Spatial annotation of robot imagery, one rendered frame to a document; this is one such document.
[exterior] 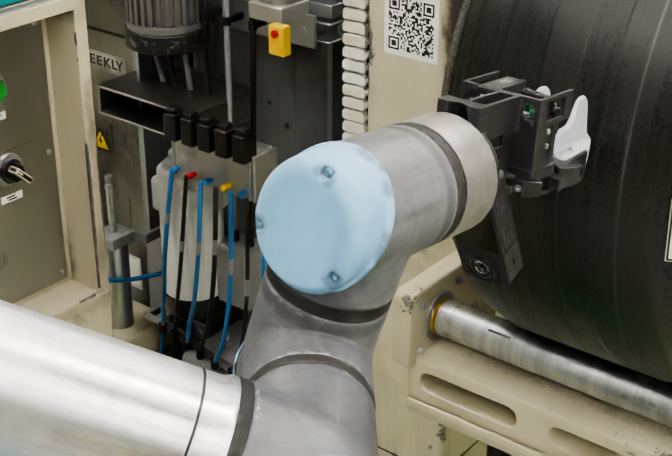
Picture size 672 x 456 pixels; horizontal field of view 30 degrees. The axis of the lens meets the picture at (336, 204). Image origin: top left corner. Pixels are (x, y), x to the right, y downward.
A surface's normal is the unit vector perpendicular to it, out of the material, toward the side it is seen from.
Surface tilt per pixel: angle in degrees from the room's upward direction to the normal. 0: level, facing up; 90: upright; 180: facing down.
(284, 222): 78
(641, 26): 60
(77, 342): 24
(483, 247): 112
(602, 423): 0
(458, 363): 0
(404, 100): 90
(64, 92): 90
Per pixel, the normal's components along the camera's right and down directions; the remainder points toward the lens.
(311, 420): 0.41, -0.77
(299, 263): -0.59, 0.15
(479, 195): 0.78, 0.31
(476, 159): 0.70, -0.29
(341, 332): 0.20, 0.51
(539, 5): -0.53, -0.16
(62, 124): -0.62, 0.34
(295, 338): -0.20, -0.86
